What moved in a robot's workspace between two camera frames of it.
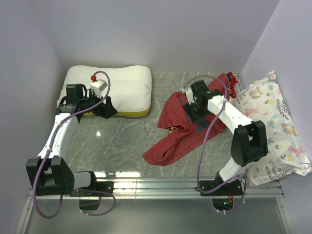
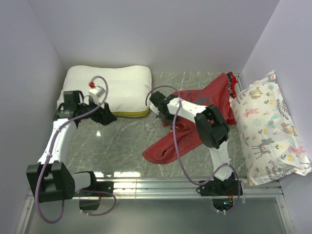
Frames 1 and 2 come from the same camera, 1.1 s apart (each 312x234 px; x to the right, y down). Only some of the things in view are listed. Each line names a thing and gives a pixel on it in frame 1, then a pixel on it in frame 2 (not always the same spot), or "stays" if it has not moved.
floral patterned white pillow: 286,155 stays
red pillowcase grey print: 186,131 stays
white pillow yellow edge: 129,87 stays
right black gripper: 188,109 → 159,114
